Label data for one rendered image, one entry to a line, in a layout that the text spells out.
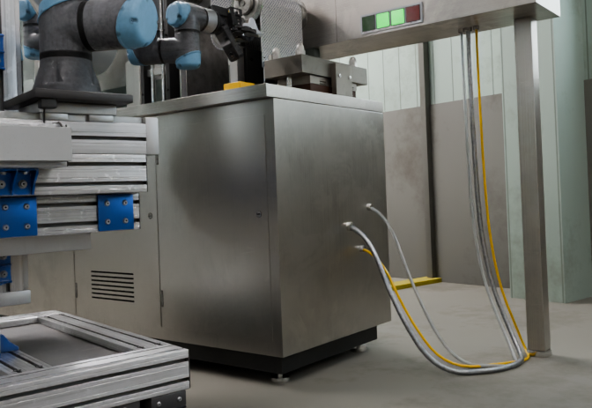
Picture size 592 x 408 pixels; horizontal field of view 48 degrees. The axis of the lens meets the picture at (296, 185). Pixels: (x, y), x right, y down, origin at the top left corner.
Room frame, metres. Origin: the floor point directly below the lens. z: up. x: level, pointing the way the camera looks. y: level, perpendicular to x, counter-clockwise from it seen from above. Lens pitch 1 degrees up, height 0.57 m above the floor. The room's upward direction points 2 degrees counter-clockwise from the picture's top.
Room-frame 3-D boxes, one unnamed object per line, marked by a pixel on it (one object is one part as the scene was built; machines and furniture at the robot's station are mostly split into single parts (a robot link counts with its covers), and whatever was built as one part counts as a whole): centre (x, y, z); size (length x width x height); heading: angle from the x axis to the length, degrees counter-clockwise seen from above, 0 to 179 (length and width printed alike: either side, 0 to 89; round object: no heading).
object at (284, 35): (2.42, 0.03, 1.11); 0.23 x 0.01 x 0.18; 142
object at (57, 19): (1.56, 0.52, 0.98); 0.13 x 0.12 x 0.14; 80
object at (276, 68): (2.38, -0.09, 1.00); 0.40 x 0.16 x 0.06; 142
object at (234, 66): (2.36, 0.20, 1.05); 0.06 x 0.05 x 0.31; 142
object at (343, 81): (2.34, -0.18, 0.96); 0.10 x 0.03 x 0.11; 142
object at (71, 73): (1.56, 0.52, 0.87); 0.15 x 0.15 x 0.10
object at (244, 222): (2.98, 0.86, 0.43); 2.52 x 0.64 x 0.86; 52
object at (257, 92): (2.97, 0.87, 0.88); 2.52 x 0.66 x 0.04; 52
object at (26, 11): (2.24, 0.85, 1.21); 0.11 x 0.08 x 0.09; 155
